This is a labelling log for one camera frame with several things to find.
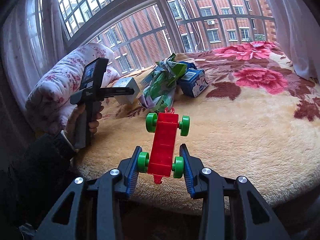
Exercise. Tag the metal window frame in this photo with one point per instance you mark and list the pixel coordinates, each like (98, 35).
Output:
(141, 32)

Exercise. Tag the silver grey square box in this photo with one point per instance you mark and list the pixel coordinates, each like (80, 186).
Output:
(127, 82)

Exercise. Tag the floral plush bed blanket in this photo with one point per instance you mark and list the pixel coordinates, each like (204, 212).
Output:
(256, 118)

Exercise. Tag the person's left hand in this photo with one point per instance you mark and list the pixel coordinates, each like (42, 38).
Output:
(79, 122)

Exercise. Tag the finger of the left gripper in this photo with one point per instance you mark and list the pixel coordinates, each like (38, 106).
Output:
(116, 91)

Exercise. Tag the rolled floral white quilt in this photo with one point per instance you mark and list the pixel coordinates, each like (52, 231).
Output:
(48, 104)

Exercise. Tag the crumpled white green packaging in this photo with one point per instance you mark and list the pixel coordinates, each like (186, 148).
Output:
(160, 104)

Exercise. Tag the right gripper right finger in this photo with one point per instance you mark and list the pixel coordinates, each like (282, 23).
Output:
(251, 216)

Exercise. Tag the sheer white right curtain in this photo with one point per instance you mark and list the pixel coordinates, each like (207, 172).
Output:
(297, 33)

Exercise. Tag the small blue carton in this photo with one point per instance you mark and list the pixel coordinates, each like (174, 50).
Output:
(194, 81)

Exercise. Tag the black jacket sleeve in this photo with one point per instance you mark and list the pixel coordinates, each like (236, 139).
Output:
(33, 182)

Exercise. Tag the red green toy car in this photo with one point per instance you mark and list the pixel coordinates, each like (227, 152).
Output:
(160, 162)

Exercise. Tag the green snack bag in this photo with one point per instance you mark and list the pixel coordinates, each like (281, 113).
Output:
(164, 78)

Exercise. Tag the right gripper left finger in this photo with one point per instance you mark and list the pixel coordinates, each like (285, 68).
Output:
(89, 209)

